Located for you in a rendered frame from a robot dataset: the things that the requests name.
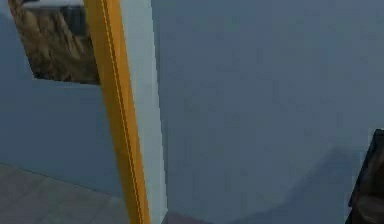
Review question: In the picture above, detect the yellow room door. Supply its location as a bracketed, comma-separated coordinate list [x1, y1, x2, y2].
[82, 0, 152, 224]

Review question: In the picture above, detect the dark brown cabinet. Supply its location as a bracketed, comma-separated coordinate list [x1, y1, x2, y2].
[345, 128, 384, 224]

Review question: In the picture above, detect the brown framed wall picture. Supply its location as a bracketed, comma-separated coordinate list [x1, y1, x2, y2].
[7, 0, 101, 86]

